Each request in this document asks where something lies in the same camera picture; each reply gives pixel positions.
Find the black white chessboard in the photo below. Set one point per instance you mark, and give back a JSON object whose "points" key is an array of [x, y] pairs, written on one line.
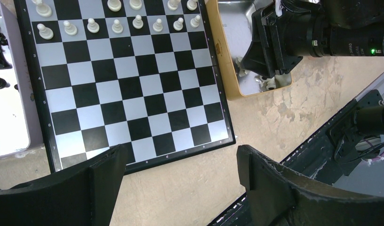
{"points": [[159, 93]]}

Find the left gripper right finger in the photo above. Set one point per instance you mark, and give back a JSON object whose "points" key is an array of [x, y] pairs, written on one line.
{"points": [[280, 196]]}

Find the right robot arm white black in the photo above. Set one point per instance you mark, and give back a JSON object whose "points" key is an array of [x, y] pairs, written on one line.
{"points": [[286, 31]]}

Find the white chess pawn on board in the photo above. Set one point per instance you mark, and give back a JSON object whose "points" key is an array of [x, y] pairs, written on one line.
{"points": [[117, 26], [70, 28], [93, 26], [178, 24], [157, 25], [138, 22], [195, 22]]}

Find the gold metal tin tray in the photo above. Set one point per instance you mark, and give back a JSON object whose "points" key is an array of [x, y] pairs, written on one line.
{"points": [[231, 26]]}

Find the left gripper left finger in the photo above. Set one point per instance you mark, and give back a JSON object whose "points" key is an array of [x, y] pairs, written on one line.
{"points": [[81, 195]]}

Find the white chess bishop on board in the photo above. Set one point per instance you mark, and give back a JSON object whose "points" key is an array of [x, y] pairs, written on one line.
{"points": [[114, 5]]}

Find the white chess pawn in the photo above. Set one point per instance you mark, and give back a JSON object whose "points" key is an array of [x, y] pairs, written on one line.
{"points": [[70, 28], [157, 25], [138, 22], [117, 26], [195, 22], [178, 24], [45, 32], [93, 26]]}

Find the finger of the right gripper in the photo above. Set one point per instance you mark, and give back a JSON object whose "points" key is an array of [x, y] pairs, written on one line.
{"points": [[255, 59]]}

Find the white rook in tin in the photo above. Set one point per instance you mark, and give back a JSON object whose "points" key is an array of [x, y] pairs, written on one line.
{"points": [[269, 83]]}

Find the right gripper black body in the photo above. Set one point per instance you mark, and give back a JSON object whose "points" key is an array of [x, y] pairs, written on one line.
{"points": [[270, 57]]}

